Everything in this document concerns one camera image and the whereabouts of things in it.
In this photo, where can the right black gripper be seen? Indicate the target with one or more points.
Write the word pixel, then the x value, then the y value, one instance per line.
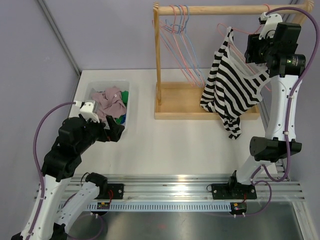
pixel 253 43

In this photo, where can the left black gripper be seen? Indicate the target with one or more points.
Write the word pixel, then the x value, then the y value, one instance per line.
pixel 114 132

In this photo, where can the pink tank top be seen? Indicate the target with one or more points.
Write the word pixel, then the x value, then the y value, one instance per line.
pixel 107 101

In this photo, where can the green tank top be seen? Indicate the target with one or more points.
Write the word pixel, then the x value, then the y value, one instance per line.
pixel 121 107

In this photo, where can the black white striped tank top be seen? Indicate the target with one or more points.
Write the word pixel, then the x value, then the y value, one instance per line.
pixel 232 87

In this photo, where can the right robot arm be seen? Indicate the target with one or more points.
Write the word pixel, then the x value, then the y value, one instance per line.
pixel 277 49

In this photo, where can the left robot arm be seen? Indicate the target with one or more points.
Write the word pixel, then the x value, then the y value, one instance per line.
pixel 75 136

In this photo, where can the clear plastic basket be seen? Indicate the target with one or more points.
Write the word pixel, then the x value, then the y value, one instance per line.
pixel 100 86

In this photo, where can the wooden clothes rack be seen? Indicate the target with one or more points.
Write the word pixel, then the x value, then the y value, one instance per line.
pixel 179 100

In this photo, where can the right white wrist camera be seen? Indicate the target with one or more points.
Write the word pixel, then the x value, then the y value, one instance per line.
pixel 269 23

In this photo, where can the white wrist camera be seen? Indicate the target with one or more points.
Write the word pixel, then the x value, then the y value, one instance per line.
pixel 87 110
pixel 269 23

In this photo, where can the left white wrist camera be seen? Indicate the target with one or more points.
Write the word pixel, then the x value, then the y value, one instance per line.
pixel 87 110

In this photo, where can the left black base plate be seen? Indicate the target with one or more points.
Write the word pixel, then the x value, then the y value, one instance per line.
pixel 115 191

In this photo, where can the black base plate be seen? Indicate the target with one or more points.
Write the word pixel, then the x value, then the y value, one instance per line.
pixel 115 191
pixel 225 191

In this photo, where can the aluminium mounting rail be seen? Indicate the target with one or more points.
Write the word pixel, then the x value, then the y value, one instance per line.
pixel 187 188

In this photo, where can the white slotted cable duct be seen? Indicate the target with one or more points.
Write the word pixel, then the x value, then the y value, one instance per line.
pixel 160 207

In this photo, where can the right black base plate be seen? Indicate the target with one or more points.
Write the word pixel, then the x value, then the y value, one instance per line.
pixel 225 191

